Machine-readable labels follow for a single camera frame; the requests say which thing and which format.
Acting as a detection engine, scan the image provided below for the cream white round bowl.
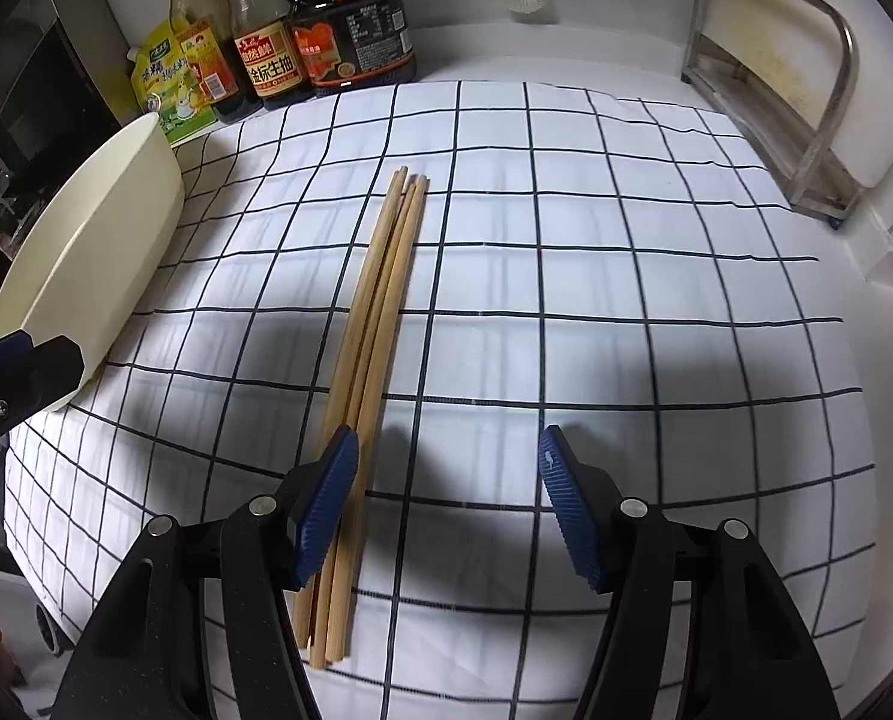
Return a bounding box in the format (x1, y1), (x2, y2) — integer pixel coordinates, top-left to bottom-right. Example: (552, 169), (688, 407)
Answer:
(0, 111), (187, 413)

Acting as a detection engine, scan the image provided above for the white black checked cloth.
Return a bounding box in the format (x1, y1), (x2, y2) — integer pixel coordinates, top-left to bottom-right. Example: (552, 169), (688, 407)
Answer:
(4, 79), (880, 720)

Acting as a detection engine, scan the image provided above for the white cutting board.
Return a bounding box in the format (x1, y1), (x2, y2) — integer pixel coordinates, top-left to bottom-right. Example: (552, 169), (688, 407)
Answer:
(705, 0), (893, 190)

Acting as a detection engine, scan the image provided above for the yellow cap soy sauce bottle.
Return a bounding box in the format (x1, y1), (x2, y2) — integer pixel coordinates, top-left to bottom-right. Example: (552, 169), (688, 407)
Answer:
(214, 0), (317, 110)

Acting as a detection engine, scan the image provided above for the long wooden chopstick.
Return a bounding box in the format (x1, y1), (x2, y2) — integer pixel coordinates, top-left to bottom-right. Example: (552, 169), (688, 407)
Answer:
(325, 174), (430, 667)
(293, 167), (409, 650)
(307, 178), (418, 673)

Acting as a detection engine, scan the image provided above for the yellow green refill pouch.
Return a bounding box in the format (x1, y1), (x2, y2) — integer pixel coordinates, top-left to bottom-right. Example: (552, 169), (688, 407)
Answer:
(127, 22), (220, 148)

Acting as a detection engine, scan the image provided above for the silver microwave oven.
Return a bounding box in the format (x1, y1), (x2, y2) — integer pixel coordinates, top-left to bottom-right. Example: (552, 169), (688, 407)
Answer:
(0, 0), (149, 241)

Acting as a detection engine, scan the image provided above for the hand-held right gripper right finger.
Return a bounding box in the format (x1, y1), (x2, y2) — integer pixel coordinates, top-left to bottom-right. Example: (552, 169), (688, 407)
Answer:
(538, 425), (841, 720)

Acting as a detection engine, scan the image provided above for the large dark red-handled sauce bottle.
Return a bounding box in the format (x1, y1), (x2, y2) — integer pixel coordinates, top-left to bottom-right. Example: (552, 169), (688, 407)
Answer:
(270, 0), (421, 99)

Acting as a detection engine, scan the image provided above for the yellow cap pale liquid bottle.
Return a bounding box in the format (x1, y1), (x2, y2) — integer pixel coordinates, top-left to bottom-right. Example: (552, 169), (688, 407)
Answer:
(160, 0), (265, 125)

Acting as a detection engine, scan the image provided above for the metal cutting board rack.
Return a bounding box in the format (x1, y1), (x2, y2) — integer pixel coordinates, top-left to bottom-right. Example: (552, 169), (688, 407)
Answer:
(679, 0), (865, 223)

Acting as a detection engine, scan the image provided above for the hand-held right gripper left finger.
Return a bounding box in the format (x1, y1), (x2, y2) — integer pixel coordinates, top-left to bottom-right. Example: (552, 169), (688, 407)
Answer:
(49, 425), (361, 720)

